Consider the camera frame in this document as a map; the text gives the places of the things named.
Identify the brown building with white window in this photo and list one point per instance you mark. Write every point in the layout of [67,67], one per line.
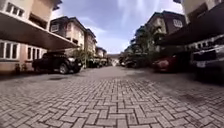
[165,25]

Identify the grey block paved road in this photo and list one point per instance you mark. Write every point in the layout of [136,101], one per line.
[110,96]

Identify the black car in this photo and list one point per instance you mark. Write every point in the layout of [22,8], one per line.
[56,63]

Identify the white vehicle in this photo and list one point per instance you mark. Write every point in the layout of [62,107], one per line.
[208,56]

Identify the group of trees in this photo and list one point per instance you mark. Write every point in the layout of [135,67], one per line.
[141,43]

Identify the beige and brown building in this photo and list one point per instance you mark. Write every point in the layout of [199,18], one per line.
[71,33]

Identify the beige building with canopy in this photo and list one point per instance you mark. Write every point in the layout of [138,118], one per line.
[20,33]

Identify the small tree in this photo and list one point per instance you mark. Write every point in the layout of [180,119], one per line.
[81,55]

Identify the building with dark canopy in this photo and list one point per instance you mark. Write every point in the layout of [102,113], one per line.
[200,23]

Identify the dark vehicle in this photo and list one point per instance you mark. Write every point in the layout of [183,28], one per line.
[134,62]

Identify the red car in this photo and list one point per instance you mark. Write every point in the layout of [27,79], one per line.
[165,63]

